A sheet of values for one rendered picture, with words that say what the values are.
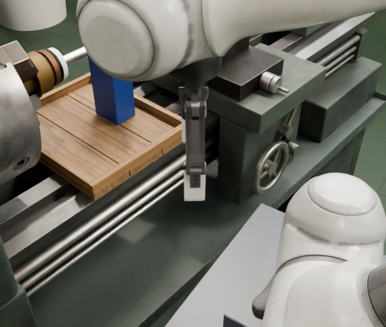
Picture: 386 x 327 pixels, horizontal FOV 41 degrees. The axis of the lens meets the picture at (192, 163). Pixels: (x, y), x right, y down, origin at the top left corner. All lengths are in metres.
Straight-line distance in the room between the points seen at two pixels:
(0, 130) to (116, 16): 0.51
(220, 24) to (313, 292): 0.38
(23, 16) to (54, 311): 2.82
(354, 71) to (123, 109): 0.98
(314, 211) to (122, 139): 0.56
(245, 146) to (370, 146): 1.53
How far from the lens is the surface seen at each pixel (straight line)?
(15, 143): 0.92
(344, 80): 1.89
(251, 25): 0.46
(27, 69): 0.99
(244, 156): 1.32
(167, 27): 0.42
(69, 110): 1.32
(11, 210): 1.11
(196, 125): 0.66
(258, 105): 1.24
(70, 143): 1.21
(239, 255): 1.12
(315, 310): 0.67
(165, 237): 1.43
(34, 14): 3.87
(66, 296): 1.35
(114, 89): 1.19
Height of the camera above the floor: 1.60
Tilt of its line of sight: 40 degrees down
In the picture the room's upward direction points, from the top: straight up
